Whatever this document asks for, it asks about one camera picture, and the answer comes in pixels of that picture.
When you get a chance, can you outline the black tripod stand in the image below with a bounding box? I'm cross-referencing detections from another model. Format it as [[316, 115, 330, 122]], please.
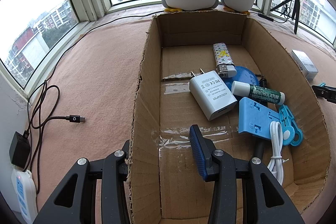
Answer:
[[270, 0, 301, 34]]

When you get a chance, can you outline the black ring light cable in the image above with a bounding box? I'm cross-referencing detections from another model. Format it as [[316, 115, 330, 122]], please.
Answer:
[[45, 9, 165, 83]]

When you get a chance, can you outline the white wall charger adapter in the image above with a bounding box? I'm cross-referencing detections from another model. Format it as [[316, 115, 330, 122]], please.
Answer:
[[189, 70, 238, 121]]

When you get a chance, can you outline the patterned lighter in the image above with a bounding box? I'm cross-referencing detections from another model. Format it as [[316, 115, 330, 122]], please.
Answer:
[[213, 43, 237, 78]]

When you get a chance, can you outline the green lip balm stick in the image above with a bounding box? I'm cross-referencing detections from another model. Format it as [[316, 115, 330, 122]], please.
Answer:
[[231, 81, 285, 105]]

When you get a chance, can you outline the clear square plastic case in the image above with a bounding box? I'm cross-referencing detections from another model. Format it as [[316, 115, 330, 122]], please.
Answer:
[[290, 50, 318, 81]]

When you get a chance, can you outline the white cable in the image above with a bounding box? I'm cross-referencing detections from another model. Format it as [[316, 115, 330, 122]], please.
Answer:
[[266, 121, 289, 185]]

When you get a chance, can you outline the black power adapter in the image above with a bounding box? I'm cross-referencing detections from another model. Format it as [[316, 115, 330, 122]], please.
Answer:
[[9, 130, 31, 169]]

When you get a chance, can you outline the blue plastic phone holder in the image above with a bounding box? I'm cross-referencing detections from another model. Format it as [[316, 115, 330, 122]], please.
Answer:
[[238, 97, 303, 147]]

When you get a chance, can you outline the black pen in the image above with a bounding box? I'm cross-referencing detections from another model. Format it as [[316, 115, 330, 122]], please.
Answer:
[[253, 75, 267, 160]]

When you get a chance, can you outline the blue round disc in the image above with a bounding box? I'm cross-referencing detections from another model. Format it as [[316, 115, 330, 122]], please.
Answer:
[[222, 66, 259, 90]]

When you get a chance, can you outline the black USB-C charging cable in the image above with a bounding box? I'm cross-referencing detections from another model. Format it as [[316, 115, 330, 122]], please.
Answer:
[[24, 79, 86, 195]]

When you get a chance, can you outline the white power strip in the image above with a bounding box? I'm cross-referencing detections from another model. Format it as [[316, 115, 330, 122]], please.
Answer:
[[11, 168, 38, 224]]

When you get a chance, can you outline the brown cardboard box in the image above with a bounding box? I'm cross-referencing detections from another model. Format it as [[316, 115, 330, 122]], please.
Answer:
[[128, 11, 335, 223]]

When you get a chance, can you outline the black inline cable switch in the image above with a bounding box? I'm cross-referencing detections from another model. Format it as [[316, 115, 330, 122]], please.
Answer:
[[257, 13, 274, 22]]

